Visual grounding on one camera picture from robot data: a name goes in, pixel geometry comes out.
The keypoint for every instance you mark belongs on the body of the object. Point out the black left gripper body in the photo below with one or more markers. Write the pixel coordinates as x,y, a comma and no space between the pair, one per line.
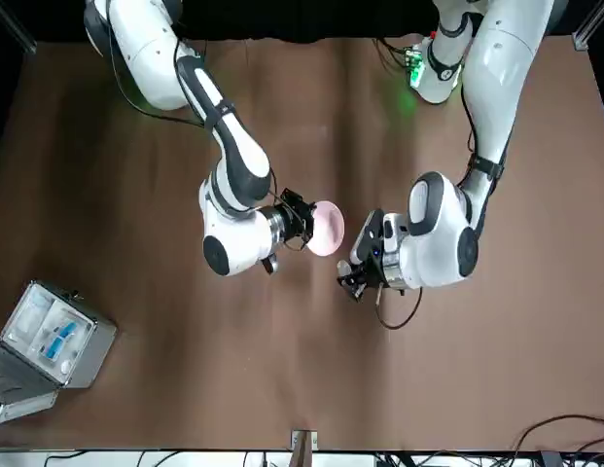
372,277

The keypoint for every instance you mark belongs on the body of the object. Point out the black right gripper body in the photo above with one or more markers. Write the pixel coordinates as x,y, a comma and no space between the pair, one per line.
292,224

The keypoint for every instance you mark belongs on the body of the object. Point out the white vitamin bottle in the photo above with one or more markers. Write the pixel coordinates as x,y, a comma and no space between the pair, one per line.
344,268

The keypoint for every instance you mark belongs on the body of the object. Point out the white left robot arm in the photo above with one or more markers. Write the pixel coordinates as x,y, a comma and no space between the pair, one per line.
496,73

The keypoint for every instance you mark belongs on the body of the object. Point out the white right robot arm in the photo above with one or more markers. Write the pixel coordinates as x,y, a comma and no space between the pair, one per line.
151,58

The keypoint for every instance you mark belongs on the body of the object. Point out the silver metal case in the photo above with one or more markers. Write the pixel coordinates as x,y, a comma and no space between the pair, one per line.
82,360

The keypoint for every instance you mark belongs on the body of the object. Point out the blue white medicine packet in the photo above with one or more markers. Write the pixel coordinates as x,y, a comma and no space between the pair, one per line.
63,340

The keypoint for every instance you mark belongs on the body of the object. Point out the white gauze packet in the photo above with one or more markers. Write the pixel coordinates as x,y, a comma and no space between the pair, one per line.
31,311

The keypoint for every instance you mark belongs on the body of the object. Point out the aluminium frame post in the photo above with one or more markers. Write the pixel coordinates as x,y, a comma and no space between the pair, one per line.
593,24
304,447

